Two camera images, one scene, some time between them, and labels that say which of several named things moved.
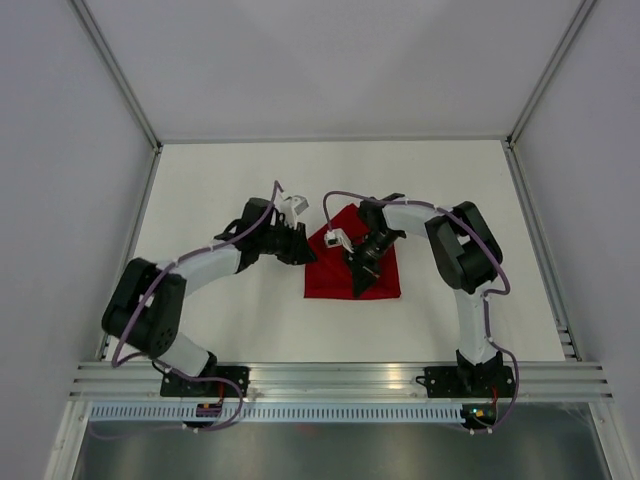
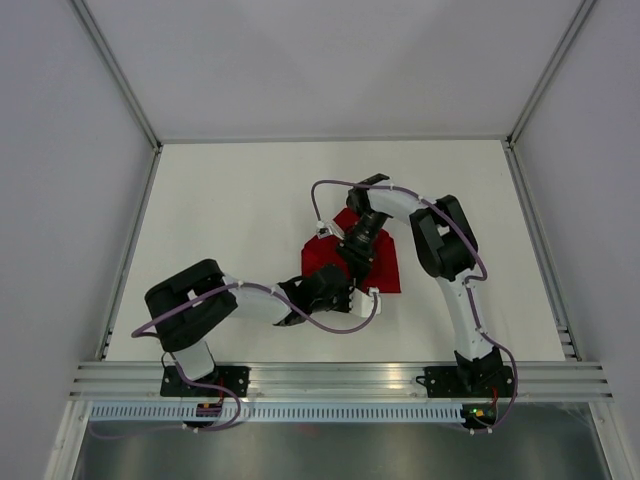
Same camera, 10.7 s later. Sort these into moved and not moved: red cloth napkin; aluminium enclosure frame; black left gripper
Moved: black left gripper
Not moved: aluminium enclosure frame; red cloth napkin
